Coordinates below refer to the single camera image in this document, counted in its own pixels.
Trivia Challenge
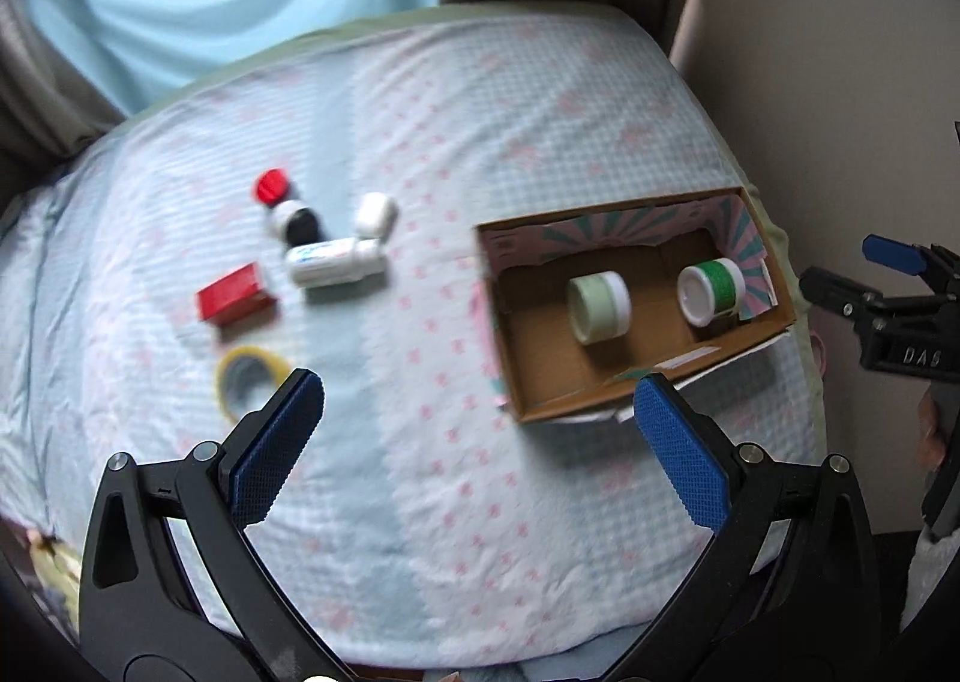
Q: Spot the white bottle blue label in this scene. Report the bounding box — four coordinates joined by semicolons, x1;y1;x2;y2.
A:
285;238;387;289

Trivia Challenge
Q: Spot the red cardboard box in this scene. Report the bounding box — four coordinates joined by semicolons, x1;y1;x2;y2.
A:
195;262;277;328

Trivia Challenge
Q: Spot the white jar green label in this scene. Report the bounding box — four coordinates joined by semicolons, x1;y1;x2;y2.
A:
677;258;745;328

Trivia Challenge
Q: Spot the grey jar red lid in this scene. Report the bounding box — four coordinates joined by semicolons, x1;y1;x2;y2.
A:
252;168;291;209

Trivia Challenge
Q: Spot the checkered floral bedsheet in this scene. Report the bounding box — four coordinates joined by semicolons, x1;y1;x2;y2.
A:
0;2;832;672

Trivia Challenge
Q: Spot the small white bottle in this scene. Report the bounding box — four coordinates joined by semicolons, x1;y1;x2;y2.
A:
353;193;398;241

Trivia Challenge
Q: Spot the pink cardboard box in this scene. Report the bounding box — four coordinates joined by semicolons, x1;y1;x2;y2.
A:
475;188;796;423

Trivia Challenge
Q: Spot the yellow packing tape roll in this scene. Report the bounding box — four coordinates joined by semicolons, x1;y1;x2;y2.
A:
215;345;291;423

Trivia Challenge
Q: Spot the person's hand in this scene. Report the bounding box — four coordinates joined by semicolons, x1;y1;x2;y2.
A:
916;388;947;474

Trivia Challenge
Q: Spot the white jar black lid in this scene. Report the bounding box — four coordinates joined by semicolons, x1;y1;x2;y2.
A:
270;199;324;248

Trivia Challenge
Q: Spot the green jar white lid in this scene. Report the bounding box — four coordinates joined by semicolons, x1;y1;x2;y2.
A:
566;271;633;345

